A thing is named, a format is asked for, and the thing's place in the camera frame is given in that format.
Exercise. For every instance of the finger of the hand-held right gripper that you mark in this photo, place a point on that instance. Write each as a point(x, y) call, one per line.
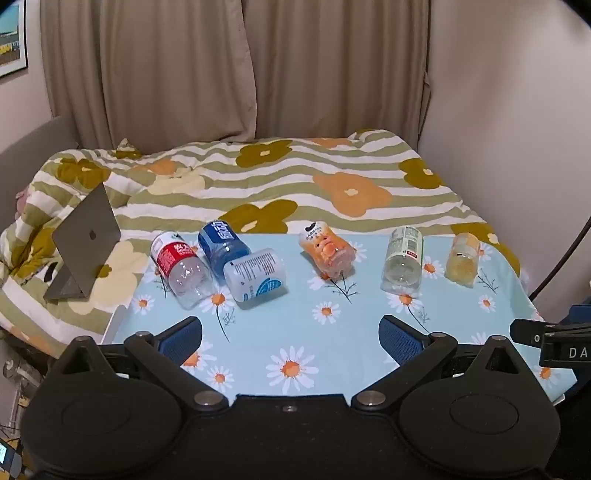
point(526, 331)

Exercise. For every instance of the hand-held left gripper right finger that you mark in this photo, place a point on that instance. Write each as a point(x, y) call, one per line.
point(400, 341)

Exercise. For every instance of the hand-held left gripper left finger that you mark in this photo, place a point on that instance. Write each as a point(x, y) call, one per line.
point(181, 339)

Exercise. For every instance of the red label clear plastic bottle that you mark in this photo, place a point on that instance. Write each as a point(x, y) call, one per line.
point(182, 270)

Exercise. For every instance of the green white label clear bottle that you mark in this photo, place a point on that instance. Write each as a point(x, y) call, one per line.
point(402, 263)

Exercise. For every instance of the yellow drink bottle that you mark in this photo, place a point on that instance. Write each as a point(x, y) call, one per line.
point(462, 261)

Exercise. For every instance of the blue label water bottle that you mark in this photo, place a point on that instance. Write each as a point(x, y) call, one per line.
point(256, 277)

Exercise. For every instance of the blue label plastic bottle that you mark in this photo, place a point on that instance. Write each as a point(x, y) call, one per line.
point(221, 244)

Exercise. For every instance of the blue daisy print tablecloth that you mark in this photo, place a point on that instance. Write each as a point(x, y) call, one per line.
point(295, 323)

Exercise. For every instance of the orange drink bottle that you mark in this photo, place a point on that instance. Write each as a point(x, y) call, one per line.
point(325, 251)

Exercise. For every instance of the grey laptop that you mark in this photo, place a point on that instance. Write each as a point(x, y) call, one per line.
point(87, 240)

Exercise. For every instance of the green striped floral blanket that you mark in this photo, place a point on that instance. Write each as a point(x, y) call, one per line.
point(286, 184)

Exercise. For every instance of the small screen device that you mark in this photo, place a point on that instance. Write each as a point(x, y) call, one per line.
point(7, 457)

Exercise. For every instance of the pink cloth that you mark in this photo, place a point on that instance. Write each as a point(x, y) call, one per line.
point(21, 201)

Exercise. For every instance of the grey bed headboard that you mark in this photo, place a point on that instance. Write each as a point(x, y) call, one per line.
point(32, 143)

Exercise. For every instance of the beige curtain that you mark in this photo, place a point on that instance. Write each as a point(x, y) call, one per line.
point(207, 69)

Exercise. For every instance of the framed wall picture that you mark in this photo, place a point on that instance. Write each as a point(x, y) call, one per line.
point(11, 37)

